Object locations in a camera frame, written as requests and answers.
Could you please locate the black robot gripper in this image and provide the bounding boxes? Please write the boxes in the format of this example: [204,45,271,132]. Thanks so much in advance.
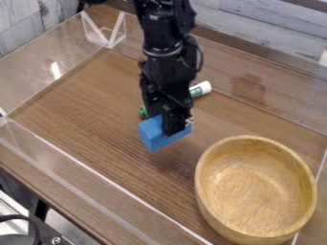
[139,51,197,136]

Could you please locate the green Expo whiteboard marker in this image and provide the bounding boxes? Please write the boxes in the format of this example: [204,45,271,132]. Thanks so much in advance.
[139,80,212,120]

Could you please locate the brown wooden bowl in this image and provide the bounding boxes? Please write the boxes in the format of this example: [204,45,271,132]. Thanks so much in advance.
[193,135,317,245]

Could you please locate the black metal table frame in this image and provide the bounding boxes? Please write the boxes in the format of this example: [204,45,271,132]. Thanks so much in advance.
[0,168,91,245]

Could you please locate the black cable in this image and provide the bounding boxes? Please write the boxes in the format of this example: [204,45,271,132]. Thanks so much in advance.
[180,33,204,74]

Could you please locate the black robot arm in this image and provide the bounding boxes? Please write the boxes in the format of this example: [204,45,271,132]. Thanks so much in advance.
[133,0,204,136]

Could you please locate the blue foam block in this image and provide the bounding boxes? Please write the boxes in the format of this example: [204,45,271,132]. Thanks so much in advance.
[137,115,193,152]

